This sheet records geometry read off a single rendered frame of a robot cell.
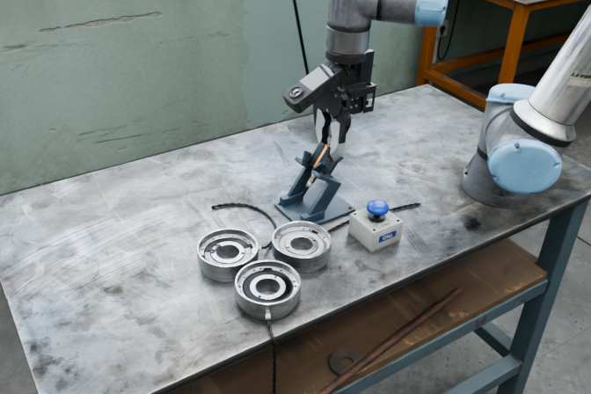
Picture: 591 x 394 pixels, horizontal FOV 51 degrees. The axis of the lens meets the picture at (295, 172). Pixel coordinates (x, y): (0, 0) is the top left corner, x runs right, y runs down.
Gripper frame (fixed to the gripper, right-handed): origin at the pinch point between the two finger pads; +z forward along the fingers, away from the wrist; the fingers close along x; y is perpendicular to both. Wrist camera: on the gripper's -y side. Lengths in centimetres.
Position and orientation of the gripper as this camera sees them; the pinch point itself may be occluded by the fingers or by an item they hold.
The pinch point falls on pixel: (326, 152)
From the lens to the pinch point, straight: 117.0
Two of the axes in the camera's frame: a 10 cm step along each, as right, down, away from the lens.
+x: -5.6, -4.6, 6.9
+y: 8.3, -2.5, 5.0
